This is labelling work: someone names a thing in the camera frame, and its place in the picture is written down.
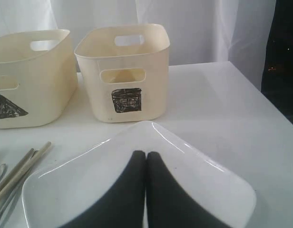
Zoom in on wooden chopstick right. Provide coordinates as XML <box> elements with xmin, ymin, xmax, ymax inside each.
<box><xmin>0</xmin><ymin>141</ymin><xmax>52</xmax><ymax>200</ymax></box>

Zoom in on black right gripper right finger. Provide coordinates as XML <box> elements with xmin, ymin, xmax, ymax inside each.
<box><xmin>146</xmin><ymin>152</ymin><xmax>226</xmax><ymax>228</ymax></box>

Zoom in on wooden chopstick left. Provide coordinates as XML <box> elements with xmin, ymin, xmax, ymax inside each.
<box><xmin>0</xmin><ymin>148</ymin><xmax>35</xmax><ymax>189</ymax></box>

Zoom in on cream bin square mark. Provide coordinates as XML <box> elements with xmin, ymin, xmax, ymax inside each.
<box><xmin>74</xmin><ymin>23</ymin><xmax>170</xmax><ymax>124</ymax></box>

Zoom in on white backdrop curtain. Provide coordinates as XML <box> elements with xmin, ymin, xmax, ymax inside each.
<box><xmin>0</xmin><ymin>0</ymin><xmax>276</xmax><ymax>89</ymax></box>

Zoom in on wooden chopstick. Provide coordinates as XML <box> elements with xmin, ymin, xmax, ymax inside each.
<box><xmin>0</xmin><ymin>148</ymin><xmax>35</xmax><ymax>189</ymax></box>
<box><xmin>0</xmin><ymin>141</ymin><xmax>52</xmax><ymax>200</ymax></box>

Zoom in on cream bin triangle mark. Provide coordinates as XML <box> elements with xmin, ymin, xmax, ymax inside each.
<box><xmin>0</xmin><ymin>29</ymin><xmax>78</xmax><ymax>129</ymax></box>

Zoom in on steel fork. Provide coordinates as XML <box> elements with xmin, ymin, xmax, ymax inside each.
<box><xmin>0</xmin><ymin>175</ymin><xmax>27</xmax><ymax>221</ymax></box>

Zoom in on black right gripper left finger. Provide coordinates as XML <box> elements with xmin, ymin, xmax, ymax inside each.
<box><xmin>62</xmin><ymin>151</ymin><xmax>146</xmax><ymax>228</ymax></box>

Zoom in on white square plate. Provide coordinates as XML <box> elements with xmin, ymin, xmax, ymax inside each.
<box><xmin>22</xmin><ymin>121</ymin><xmax>256</xmax><ymax>228</ymax></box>

